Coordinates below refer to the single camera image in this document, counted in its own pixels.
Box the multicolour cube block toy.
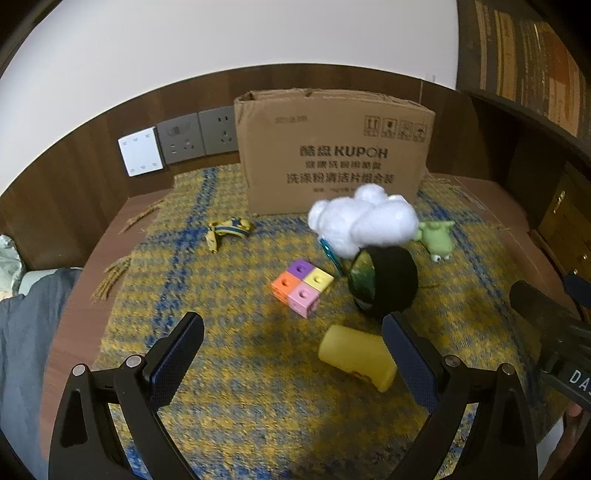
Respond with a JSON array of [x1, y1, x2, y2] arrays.
[[271, 259, 335, 319]]

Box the bookshelf with books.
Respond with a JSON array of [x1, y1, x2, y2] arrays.
[[457, 0, 591, 139]]

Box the teal plastic clip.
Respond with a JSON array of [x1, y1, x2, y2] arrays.
[[318, 236, 345, 278]]

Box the white plush toy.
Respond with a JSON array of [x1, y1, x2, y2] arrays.
[[308, 184, 419, 259]]

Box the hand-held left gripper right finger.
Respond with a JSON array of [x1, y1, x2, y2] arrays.
[[381, 311, 540, 480]]

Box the person's right hand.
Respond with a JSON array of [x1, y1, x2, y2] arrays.
[[560, 402, 585, 460]]

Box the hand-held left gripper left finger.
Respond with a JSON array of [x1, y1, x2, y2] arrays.
[[48, 311, 205, 480]]

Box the white wall switch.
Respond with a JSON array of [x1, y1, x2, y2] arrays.
[[117, 126, 164, 177]]

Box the wooden cabinet brass handle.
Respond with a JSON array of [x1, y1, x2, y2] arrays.
[[538, 164, 591, 278]]

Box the blue grey blanket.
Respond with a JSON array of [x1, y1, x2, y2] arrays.
[[0, 268, 84, 480]]

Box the green frog toy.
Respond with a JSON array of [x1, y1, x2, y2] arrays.
[[413, 220, 455, 263]]

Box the yellow blue plaid mat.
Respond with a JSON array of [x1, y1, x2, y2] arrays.
[[95, 164, 573, 480]]

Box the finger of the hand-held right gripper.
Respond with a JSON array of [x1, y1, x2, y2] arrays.
[[510, 280, 591, 365]]

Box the brown cardboard box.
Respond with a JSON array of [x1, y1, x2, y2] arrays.
[[233, 89, 436, 217]]

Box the pale green cloth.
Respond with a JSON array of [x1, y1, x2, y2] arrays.
[[0, 234, 24, 296]]

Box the yellow plastic cup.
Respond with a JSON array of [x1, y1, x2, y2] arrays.
[[318, 324, 398, 393]]

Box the grey wall socket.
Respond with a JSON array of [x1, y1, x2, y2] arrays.
[[198, 105, 240, 156], [156, 114, 206, 165]]

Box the yellow blue ribbon bow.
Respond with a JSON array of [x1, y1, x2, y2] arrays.
[[205, 218, 256, 254]]

